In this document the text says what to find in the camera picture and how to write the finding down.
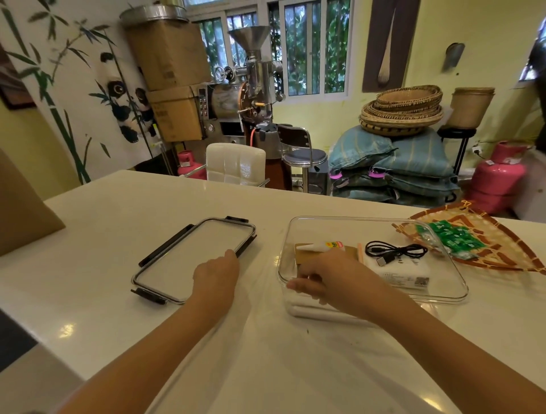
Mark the black round stool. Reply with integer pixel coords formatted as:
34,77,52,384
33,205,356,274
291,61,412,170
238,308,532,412
437,126,477,176

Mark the white low cabinet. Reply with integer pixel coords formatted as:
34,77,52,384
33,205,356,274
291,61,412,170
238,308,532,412
511,147,546,225

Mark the steel chaff collector drum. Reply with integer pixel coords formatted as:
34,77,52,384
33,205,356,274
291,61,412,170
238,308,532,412
255,122,284,161

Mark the person's left forearm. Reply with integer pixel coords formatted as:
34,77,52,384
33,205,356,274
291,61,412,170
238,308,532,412
55,294,239,414

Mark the black usb cable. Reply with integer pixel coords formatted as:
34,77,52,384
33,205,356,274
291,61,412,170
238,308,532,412
365,240,429,267

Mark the dark framed wall picture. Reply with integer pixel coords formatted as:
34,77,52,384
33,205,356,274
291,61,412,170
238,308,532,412
0,42,37,111

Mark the large brown cardboard box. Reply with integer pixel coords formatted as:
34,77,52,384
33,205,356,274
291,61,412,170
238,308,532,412
123,19,213,92

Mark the pile of green packets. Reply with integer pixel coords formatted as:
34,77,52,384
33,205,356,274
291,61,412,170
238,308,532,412
416,220,487,262

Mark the small steel coffee roaster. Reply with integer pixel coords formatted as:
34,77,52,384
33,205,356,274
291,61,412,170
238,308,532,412
197,25,286,146

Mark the dark barred side window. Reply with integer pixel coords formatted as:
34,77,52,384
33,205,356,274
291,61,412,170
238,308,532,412
518,30,546,86

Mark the fan-shaped woven bamboo tray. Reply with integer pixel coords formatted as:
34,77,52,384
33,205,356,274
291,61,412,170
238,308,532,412
392,200,546,276

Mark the person's left hand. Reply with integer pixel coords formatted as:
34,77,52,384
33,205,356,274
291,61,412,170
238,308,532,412
189,249,241,306

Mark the brown spoon wall picture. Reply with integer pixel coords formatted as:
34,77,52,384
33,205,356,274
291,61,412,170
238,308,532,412
361,0,422,94

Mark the person's right hand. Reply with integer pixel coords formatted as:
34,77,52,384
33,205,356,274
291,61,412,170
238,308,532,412
286,249,386,320

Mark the stack of shallow woven baskets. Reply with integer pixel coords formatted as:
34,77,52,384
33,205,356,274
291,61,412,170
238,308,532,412
359,84,444,137

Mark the white padded chair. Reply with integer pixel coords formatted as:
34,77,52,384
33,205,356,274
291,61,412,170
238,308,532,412
205,143,267,188

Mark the white boxed power bank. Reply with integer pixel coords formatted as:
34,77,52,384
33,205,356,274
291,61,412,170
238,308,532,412
360,243,431,291

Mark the clear lid with black latches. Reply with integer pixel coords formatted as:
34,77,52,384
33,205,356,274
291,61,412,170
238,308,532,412
130,216,258,306

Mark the white framed barred window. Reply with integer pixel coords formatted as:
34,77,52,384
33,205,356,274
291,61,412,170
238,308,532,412
185,0,355,105

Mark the brown wooden stand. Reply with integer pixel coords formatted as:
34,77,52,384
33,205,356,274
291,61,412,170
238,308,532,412
264,158,293,192

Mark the large black coffee roaster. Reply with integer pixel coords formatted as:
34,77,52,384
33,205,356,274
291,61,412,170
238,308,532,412
533,42,546,154

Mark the pink gas cylinder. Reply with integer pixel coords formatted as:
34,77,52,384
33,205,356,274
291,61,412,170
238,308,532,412
465,140,530,216
177,150,208,180

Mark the round metal pan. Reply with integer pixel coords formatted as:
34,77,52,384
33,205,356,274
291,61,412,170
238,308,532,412
119,3,190,28

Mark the clear plastic storage box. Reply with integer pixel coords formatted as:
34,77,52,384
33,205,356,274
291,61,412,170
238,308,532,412
277,215,470,323

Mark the tall woven basket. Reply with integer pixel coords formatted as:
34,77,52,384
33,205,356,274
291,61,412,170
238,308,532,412
445,86,497,130

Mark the stack of teal striped sacks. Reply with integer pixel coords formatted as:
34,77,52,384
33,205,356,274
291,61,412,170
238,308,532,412
327,126,461,209

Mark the panda bamboo wall painting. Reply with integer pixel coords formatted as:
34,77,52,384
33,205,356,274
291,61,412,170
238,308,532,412
0,0,167,185

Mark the small brown cardboard box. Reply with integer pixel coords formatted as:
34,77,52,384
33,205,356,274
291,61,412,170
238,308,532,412
147,85,205,144

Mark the chrome bar stool black seat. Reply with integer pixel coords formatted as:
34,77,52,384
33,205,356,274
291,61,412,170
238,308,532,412
277,124,328,193

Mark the grey wall lamp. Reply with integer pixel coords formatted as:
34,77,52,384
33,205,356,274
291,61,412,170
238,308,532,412
441,42,466,72

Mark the stack of brown cardboard cards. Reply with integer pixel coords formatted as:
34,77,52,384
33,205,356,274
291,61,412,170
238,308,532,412
294,243,363,270

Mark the person's right forearm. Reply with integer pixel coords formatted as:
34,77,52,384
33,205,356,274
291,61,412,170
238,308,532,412
366,294,546,414

